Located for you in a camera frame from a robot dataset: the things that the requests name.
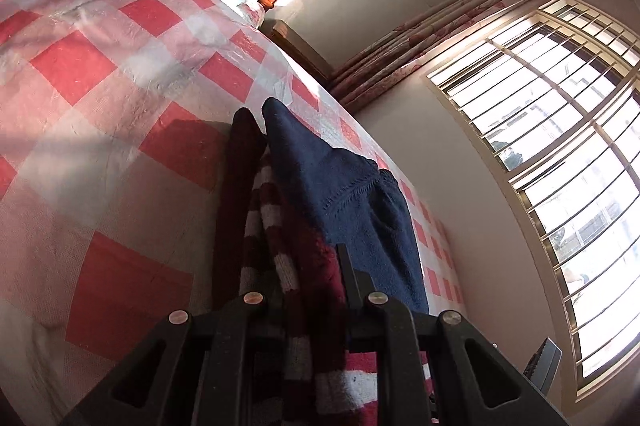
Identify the dark wooden nightstand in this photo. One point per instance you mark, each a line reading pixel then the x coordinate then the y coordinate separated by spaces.
pixel 300 50

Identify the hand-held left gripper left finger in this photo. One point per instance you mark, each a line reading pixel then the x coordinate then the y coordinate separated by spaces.
pixel 230 356

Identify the window with metal grille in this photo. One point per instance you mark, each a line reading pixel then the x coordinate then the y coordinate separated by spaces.
pixel 565 155

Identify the red grey striped navy sweater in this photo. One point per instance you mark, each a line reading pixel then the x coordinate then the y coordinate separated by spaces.
pixel 330 186

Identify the pink floral curtain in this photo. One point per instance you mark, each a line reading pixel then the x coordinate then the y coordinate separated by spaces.
pixel 450 25

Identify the pink white checkered bed sheet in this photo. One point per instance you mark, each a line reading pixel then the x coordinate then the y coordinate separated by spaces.
pixel 100 155

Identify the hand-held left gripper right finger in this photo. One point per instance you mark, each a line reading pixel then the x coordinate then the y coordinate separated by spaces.
pixel 400 356

